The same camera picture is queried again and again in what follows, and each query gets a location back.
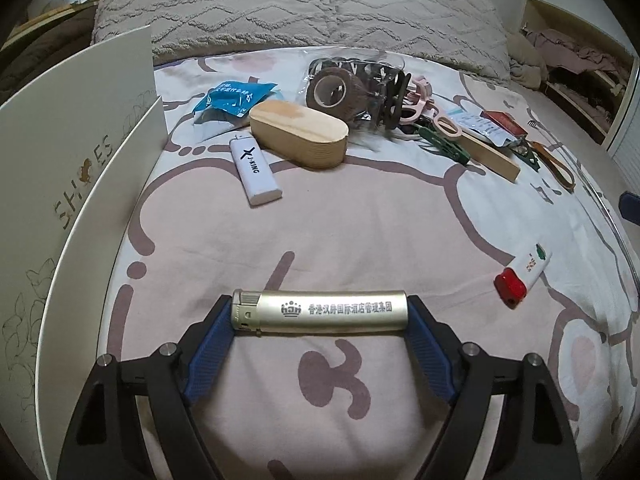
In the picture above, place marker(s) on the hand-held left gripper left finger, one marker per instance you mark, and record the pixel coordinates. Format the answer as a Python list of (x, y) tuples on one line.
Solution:
[(210, 355)]

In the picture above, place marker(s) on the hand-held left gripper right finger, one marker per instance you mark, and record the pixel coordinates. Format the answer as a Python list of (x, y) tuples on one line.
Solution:
[(430, 350)]

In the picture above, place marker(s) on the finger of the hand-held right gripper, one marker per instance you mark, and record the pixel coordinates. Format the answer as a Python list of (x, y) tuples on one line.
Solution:
[(631, 206)]

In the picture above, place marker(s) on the gold lighter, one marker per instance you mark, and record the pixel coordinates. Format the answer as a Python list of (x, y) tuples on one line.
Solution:
[(340, 312)]

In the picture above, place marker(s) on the white lighter red cap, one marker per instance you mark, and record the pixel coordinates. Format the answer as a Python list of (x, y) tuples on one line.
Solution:
[(530, 265)]

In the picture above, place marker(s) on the wooden block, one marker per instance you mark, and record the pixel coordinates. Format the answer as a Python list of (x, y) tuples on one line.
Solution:
[(492, 160)]

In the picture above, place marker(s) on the white lighter black print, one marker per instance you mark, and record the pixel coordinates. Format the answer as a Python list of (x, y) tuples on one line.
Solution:
[(252, 170)]

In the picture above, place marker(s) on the white shoe box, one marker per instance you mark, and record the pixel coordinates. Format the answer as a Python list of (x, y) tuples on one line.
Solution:
[(75, 210)]

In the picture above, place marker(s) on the white sliding door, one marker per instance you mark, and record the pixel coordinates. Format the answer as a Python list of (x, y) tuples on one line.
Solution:
[(627, 155)]

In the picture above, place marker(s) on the printed pink bed blanket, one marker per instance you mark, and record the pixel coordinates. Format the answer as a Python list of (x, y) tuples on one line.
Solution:
[(375, 220)]

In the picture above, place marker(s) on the red flat box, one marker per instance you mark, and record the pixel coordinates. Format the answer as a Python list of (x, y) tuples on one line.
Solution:
[(507, 122)]

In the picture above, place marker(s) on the pile of clothes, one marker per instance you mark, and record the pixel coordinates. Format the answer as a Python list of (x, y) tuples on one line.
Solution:
[(580, 55)]

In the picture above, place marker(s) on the white green packet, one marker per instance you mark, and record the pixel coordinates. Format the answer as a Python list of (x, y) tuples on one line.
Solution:
[(475, 125)]

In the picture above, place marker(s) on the beige plush cushion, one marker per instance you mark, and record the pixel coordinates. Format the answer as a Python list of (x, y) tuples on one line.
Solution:
[(525, 60)]

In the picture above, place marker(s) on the pink scissors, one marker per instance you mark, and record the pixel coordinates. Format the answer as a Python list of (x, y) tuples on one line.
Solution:
[(445, 127)]

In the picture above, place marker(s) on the clear plastic bag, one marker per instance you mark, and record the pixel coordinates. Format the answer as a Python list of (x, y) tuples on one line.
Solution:
[(372, 125)]

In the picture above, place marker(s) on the oval wooden box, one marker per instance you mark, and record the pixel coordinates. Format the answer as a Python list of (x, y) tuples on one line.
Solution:
[(300, 132)]

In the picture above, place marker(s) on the blue plastic packet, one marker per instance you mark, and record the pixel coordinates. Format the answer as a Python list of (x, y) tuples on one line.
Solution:
[(232, 100)]

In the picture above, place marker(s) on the black hair claw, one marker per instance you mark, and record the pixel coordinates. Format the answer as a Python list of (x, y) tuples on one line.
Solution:
[(392, 95)]

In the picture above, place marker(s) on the brown tape roll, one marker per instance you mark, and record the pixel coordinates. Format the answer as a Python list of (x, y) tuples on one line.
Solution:
[(350, 92)]

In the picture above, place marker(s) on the beige knitted pillow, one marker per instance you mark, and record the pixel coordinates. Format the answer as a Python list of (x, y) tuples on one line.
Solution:
[(415, 15), (225, 10)]

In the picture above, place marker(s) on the cream wall cupboard shelf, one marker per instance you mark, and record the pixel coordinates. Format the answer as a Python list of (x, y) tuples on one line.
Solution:
[(615, 125)]

